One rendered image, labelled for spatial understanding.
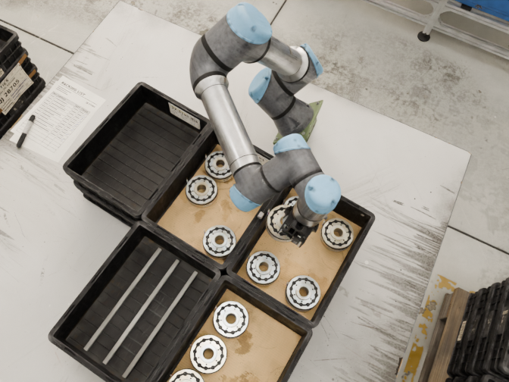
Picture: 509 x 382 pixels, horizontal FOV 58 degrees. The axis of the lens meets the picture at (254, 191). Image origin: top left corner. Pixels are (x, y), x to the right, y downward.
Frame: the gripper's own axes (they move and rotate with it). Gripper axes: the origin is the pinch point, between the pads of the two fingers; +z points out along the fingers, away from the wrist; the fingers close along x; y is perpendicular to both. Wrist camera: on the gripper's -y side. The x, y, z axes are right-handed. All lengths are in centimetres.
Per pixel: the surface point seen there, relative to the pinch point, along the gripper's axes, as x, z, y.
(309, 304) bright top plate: 16.0, 12.7, 13.0
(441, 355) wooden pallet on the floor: 86, 78, -16
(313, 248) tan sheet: 8.9, 16.3, -3.5
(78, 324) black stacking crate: -37, 20, 54
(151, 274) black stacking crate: -28.2, 19.7, 30.8
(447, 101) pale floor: 40, 98, -155
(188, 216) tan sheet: -30.0, 19.9, 9.4
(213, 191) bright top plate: -27.8, 16.9, -1.3
